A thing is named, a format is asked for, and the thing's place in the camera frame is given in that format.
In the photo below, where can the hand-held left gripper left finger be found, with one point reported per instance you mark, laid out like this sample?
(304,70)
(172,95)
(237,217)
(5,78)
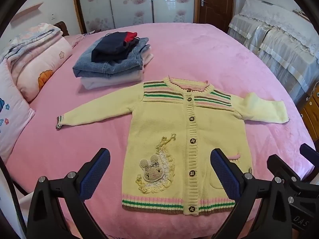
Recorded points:
(94,174)

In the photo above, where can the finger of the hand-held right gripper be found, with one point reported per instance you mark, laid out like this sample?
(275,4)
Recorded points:
(311,154)
(282,165)

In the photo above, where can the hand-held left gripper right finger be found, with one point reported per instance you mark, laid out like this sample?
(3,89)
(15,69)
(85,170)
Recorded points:
(225,176)

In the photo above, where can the yellow striped knit cardigan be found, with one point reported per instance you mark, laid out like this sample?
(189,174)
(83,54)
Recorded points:
(159,119)

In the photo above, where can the wooden cabinet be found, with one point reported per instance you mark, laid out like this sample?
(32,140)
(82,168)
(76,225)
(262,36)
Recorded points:
(310,114)

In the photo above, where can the folded white garment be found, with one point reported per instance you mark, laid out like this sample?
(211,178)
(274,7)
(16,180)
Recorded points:
(117,81)

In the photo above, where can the pink printed pillow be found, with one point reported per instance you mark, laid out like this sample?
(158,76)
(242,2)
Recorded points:
(12,114)

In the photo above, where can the folded blue jeans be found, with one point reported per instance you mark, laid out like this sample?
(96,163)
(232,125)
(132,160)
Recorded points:
(99,66)

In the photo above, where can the sofa with lace cover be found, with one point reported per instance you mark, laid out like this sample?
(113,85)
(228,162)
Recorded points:
(281,39)

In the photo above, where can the folded pink quilt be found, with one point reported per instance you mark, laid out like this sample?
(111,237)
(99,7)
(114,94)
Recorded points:
(42,67)

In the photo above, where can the pink bed blanket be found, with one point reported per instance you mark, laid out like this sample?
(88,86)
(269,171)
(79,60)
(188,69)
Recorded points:
(199,54)

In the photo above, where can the folded navy garment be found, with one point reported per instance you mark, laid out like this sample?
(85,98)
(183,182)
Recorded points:
(109,47)

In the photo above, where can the folded red garment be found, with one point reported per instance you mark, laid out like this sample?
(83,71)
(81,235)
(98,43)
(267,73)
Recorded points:
(129,37)

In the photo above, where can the dark wooden headboard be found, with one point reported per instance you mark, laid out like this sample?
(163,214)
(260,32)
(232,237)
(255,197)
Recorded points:
(62,28)

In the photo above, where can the folded floral quilt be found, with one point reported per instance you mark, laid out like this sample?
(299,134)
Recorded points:
(32,36)

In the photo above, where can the brown wooden door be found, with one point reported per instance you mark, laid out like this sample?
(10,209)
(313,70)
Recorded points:
(216,2)

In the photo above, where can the floral sliding wardrobe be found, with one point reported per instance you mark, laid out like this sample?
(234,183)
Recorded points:
(129,2)

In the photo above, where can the white wall shelf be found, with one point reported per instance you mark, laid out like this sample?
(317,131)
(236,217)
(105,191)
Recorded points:
(28,11)

